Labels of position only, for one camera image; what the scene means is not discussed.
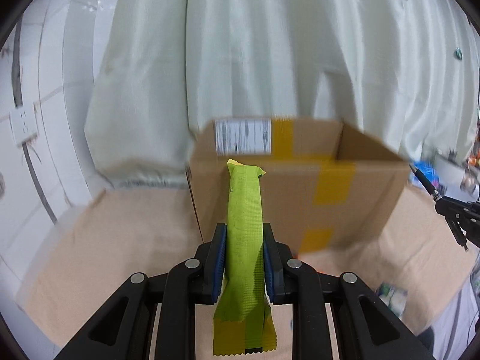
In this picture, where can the brown cardboard box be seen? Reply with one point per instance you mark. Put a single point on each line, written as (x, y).
(325, 183)

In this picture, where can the white wall socket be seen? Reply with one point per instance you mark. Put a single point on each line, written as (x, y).
(24, 124)

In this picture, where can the pale green curtain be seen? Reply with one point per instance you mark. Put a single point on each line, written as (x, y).
(403, 71)

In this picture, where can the green snack bar packet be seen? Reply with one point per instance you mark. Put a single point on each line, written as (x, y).
(242, 322)

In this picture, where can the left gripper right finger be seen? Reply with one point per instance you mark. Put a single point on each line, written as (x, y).
(334, 317)

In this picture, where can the blue plastic bag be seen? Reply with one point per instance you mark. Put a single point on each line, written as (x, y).
(428, 171)

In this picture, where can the floral tissue pack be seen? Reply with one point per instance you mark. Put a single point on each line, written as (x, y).
(394, 298)

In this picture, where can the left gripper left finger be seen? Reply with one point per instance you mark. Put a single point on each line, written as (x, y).
(154, 317)

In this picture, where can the black pen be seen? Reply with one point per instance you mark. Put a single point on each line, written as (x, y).
(428, 186)

